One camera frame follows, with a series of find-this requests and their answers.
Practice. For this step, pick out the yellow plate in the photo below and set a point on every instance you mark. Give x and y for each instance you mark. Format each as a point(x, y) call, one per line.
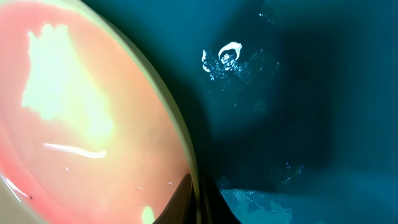
point(89, 131)

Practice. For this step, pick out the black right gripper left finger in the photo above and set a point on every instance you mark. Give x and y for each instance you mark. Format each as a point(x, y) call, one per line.
point(181, 207)

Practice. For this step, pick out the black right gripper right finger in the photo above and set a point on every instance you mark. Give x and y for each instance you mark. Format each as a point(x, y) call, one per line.
point(214, 209)

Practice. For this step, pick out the blue plastic tray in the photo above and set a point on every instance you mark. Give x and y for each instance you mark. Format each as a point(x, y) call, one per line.
point(291, 105)

